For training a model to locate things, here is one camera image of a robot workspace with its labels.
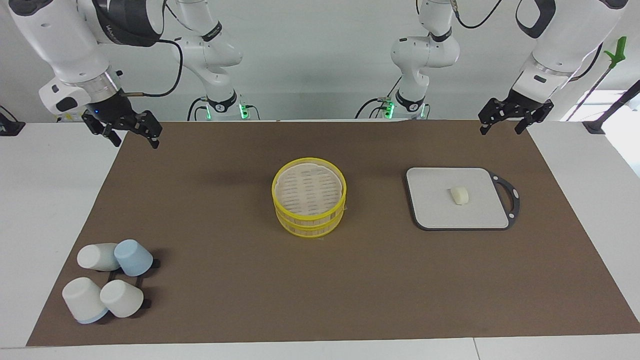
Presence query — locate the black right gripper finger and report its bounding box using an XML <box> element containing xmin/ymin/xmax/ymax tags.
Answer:
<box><xmin>135</xmin><ymin>111</ymin><xmax>163</xmax><ymax>150</ymax></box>
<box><xmin>82</xmin><ymin>114</ymin><xmax>122</xmax><ymax>147</ymax></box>

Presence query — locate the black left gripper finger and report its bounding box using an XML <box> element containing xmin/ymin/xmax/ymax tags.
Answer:
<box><xmin>515</xmin><ymin>102</ymin><xmax>554</xmax><ymax>135</ymax></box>
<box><xmin>478</xmin><ymin>99</ymin><xmax>507</xmax><ymax>136</ymax></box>

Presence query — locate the yellow bamboo steamer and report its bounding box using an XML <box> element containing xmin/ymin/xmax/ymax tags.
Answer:
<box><xmin>271</xmin><ymin>157</ymin><xmax>348</xmax><ymax>239</ymax></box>

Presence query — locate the white power outlet box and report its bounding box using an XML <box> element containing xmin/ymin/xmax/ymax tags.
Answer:
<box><xmin>52</xmin><ymin>110</ymin><xmax>87</xmax><ymax>124</ymax></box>

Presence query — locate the black stand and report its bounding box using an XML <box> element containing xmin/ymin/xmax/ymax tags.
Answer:
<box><xmin>582</xmin><ymin>80</ymin><xmax>640</xmax><ymax>135</ymax></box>

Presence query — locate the green clamp on rod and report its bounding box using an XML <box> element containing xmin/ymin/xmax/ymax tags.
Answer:
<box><xmin>567</xmin><ymin>36</ymin><xmax>628</xmax><ymax>121</ymax></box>

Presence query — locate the grey cutting board black rim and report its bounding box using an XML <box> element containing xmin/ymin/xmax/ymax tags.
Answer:
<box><xmin>405</xmin><ymin>167</ymin><xmax>521</xmax><ymax>232</ymax></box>

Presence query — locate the light blue cup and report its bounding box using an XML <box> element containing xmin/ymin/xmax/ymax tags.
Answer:
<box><xmin>114</xmin><ymin>239</ymin><xmax>154</xmax><ymax>277</ymax></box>

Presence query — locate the black cup rack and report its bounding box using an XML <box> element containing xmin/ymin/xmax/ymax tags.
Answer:
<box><xmin>107</xmin><ymin>259</ymin><xmax>162</xmax><ymax>310</ymax></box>

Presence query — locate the white cup blue rim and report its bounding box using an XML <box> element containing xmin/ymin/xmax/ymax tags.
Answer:
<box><xmin>62</xmin><ymin>277</ymin><xmax>109</xmax><ymax>324</ymax></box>

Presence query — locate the brown table mat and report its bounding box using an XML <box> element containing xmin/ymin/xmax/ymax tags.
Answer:
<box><xmin>26</xmin><ymin>120</ymin><xmax>640</xmax><ymax>347</ymax></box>

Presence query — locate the black right base cable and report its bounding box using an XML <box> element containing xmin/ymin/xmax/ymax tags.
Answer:
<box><xmin>187</xmin><ymin>96</ymin><xmax>209</xmax><ymax>121</ymax></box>

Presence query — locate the black base cable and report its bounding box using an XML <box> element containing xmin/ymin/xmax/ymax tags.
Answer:
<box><xmin>355</xmin><ymin>75</ymin><xmax>404</xmax><ymax>120</ymax></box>
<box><xmin>187</xmin><ymin>96</ymin><xmax>209</xmax><ymax>121</ymax></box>

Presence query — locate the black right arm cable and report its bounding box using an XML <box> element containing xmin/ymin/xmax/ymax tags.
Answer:
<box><xmin>122</xmin><ymin>39</ymin><xmax>184</xmax><ymax>98</ymax></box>

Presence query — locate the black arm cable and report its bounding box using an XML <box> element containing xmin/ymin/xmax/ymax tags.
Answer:
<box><xmin>122</xmin><ymin>39</ymin><xmax>184</xmax><ymax>98</ymax></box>
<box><xmin>450</xmin><ymin>0</ymin><xmax>509</xmax><ymax>30</ymax></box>

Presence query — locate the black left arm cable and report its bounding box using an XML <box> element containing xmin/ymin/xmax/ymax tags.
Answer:
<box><xmin>450</xmin><ymin>0</ymin><xmax>509</xmax><ymax>30</ymax></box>

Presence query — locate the black mount bracket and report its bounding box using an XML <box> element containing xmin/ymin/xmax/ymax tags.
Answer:
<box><xmin>0</xmin><ymin>105</ymin><xmax>26</xmax><ymax>137</ymax></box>

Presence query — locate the black left base cable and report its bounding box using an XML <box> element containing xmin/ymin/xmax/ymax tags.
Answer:
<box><xmin>355</xmin><ymin>75</ymin><xmax>404</xmax><ymax>120</ymax></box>

